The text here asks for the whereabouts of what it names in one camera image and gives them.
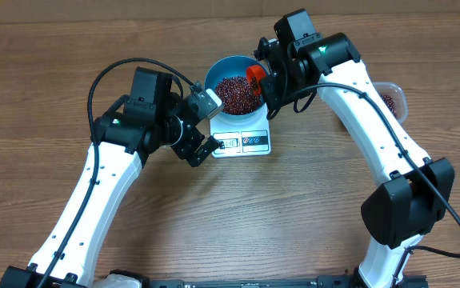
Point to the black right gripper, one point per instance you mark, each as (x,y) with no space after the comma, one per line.
(271,86)

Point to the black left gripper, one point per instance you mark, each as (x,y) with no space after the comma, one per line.
(186,150)

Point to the orange scoop with blue handle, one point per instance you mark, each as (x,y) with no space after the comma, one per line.
(254,74)

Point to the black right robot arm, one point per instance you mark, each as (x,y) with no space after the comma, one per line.
(412,189)

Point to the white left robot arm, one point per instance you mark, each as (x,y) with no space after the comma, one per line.
(135,126)

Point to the white digital kitchen scale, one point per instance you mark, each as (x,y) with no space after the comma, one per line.
(242,135)

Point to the red beans in bowl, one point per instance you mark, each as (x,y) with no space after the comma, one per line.
(237,96)

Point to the teal plastic bowl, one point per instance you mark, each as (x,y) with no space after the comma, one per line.
(229,67)

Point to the red adzuki beans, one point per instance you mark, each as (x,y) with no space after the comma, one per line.
(390,103)

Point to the clear plastic food container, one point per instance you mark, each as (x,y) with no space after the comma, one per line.
(397,93)

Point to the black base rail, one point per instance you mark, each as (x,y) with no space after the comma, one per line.
(253,282)

